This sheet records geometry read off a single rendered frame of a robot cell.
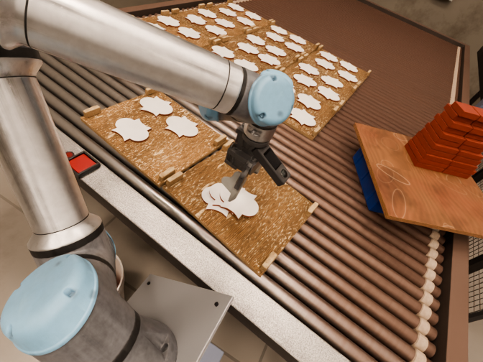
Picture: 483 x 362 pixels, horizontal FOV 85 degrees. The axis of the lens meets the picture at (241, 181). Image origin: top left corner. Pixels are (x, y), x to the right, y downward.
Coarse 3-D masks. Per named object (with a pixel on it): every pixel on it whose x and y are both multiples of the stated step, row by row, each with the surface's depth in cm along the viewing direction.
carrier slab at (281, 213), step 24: (192, 168) 92; (216, 168) 95; (168, 192) 84; (192, 192) 85; (264, 192) 93; (288, 192) 95; (216, 216) 82; (264, 216) 86; (288, 216) 88; (240, 240) 78; (264, 240) 80; (288, 240) 83
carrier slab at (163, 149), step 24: (144, 96) 111; (96, 120) 95; (144, 120) 101; (192, 120) 108; (120, 144) 91; (144, 144) 94; (168, 144) 96; (192, 144) 99; (144, 168) 87; (168, 168) 89
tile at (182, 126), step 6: (168, 120) 103; (174, 120) 104; (180, 120) 105; (186, 120) 106; (168, 126) 101; (174, 126) 102; (180, 126) 103; (186, 126) 103; (192, 126) 104; (174, 132) 100; (180, 132) 101; (186, 132) 101; (192, 132) 102
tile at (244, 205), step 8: (224, 192) 85; (240, 192) 86; (248, 192) 87; (224, 200) 83; (232, 200) 84; (240, 200) 84; (248, 200) 85; (224, 208) 82; (232, 208) 82; (240, 208) 82; (248, 208) 83; (256, 208) 84; (240, 216) 81; (248, 216) 82
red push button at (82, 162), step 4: (80, 156) 85; (84, 156) 85; (72, 160) 83; (76, 160) 83; (80, 160) 84; (84, 160) 84; (88, 160) 84; (72, 164) 82; (76, 164) 82; (80, 164) 83; (84, 164) 83; (88, 164) 83; (92, 164) 84; (72, 168) 81; (76, 168) 81; (80, 168) 82; (84, 168) 82
